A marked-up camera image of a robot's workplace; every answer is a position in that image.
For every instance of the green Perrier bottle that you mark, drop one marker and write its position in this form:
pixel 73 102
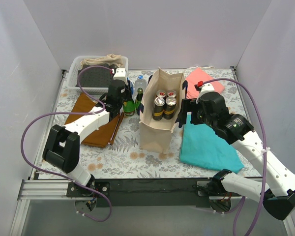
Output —
pixel 139 97
pixel 129 106

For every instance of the dark can dented lid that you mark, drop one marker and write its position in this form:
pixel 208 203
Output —
pixel 158 108

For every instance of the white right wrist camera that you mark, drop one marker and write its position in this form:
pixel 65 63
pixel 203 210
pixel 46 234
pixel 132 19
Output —
pixel 203 89

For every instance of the dark grey dotted cloth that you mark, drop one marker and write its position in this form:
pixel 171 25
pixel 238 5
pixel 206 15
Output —
pixel 97 77

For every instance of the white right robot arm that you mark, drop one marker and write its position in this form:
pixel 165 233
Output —
pixel 278 193

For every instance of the Pocari Sweat bottle blue label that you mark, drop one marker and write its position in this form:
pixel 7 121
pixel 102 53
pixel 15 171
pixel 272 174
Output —
pixel 130 86

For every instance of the teal folded cloth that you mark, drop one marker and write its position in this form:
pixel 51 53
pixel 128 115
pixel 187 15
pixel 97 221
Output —
pixel 202 148

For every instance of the beige crumpled cloth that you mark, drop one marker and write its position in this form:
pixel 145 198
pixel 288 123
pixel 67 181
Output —
pixel 111 59

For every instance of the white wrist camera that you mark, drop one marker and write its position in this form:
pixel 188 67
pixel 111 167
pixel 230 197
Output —
pixel 119 77
pixel 203 89

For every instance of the floral patterned table mat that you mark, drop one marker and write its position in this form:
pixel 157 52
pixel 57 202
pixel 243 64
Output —
pixel 124 158

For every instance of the white plastic basket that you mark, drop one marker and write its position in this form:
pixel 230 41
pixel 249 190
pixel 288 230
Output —
pixel 71 76

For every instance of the brown folded cloth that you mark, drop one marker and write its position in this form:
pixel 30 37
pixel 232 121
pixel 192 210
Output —
pixel 94 126

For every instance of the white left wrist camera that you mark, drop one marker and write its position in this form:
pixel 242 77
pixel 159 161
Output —
pixel 119 77

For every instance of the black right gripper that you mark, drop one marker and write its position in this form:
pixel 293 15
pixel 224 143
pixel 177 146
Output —
pixel 187 108

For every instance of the beige canvas tote bag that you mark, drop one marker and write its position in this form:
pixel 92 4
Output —
pixel 155 130

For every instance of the dark can silver pull-tab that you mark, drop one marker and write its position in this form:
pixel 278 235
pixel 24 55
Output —
pixel 169 109

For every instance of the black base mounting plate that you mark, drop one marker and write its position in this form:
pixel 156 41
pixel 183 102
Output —
pixel 145 192

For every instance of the Pocari Sweat bottle cloudy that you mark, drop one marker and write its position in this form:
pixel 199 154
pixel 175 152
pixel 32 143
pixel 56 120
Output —
pixel 139 83

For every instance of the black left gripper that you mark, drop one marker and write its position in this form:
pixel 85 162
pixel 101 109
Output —
pixel 127 90

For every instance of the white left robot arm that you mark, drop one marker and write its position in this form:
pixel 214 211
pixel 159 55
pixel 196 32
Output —
pixel 62 149

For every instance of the red tab can right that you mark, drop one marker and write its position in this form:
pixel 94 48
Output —
pixel 172 93

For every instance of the aluminium frame rail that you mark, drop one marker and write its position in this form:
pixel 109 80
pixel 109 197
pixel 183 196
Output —
pixel 39 203

